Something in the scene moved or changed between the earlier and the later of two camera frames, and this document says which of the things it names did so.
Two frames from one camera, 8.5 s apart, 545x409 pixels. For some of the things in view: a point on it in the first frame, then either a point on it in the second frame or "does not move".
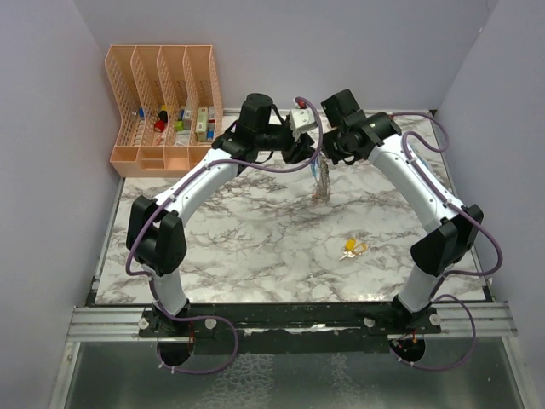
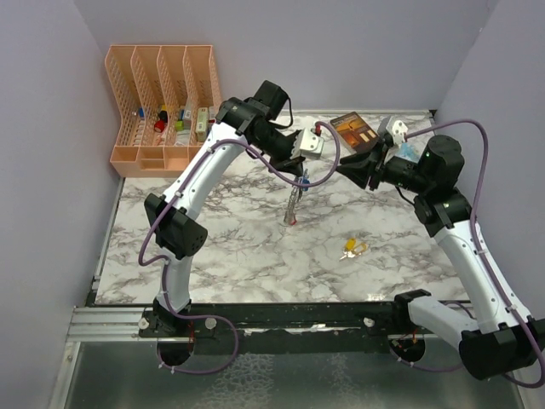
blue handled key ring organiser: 320,171 -> 295,197
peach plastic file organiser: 169,106 does not move
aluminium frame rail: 112,324 does not move
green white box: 203,123 does not move
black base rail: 289,328 does not move
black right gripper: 329,149 -> 364,168
